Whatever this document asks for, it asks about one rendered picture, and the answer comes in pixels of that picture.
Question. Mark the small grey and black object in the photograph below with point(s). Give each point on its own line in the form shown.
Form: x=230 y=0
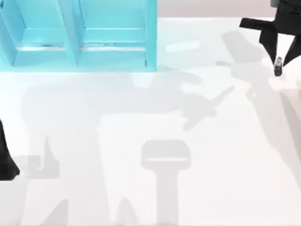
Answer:
x=278 y=68

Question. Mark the pale grey rounded box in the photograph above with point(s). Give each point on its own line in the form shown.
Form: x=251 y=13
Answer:
x=273 y=2

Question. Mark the light blue rack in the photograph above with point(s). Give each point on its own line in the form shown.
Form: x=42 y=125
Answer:
x=70 y=35

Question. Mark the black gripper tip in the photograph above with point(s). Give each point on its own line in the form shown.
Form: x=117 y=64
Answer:
x=5 y=162

